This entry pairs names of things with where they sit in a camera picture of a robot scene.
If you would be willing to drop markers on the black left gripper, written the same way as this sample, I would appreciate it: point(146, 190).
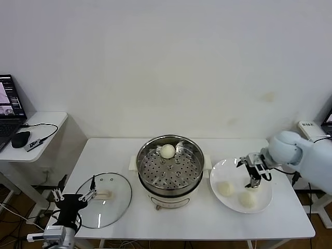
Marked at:
point(68, 207)

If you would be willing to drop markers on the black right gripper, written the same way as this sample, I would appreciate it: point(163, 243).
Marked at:
point(251, 169)

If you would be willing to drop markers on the white steamed baozi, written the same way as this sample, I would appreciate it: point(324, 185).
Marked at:
point(257, 189)
point(247, 199)
point(226, 188)
point(167, 151)

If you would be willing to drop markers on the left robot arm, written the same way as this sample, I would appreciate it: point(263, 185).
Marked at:
point(70, 240)

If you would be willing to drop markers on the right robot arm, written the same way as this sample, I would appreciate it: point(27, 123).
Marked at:
point(285, 147)

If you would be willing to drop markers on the stainless steel steamer basket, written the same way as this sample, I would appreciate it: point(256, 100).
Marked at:
point(144, 149)

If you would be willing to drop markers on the white round plate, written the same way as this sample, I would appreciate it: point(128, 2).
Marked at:
point(225, 171)

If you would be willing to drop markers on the black portable drive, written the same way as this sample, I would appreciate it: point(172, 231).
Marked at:
point(33, 145)

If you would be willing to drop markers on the black computer mouse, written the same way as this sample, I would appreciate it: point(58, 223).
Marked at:
point(20, 140)

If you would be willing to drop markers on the white side table with laptop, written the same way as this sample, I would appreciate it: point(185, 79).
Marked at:
point(49, 119)

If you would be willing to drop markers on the white side table with adapter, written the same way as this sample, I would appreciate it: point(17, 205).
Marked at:
point(324, 145)

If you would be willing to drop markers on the cream electric cooker base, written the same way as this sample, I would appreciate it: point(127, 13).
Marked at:
point(168, 201)

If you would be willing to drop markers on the dark laptop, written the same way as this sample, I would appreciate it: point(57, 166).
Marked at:
point(328, 122)

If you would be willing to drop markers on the black laptop with lit screen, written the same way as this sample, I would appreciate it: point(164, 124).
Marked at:
point(10, 96)

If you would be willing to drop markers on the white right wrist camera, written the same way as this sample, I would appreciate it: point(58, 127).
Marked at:
point(262, 168)

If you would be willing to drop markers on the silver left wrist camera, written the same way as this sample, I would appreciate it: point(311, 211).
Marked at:
point(54, 232)

